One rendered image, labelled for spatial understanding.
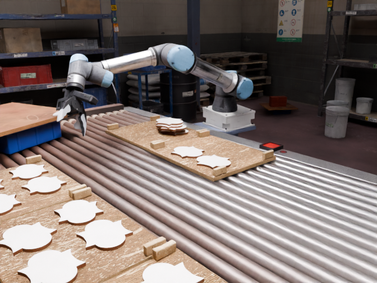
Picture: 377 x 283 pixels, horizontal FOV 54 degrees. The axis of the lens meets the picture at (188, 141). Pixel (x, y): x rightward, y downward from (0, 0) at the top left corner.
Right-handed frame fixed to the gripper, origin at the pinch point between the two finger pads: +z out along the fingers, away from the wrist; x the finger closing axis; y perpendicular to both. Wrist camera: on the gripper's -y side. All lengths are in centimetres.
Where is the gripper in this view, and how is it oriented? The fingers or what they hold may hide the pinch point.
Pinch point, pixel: (72, 129)
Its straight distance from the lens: 156.2
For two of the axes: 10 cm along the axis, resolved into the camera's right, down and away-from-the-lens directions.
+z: -0.1, 9.2, -4.0
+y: -9.0, 1.7, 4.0
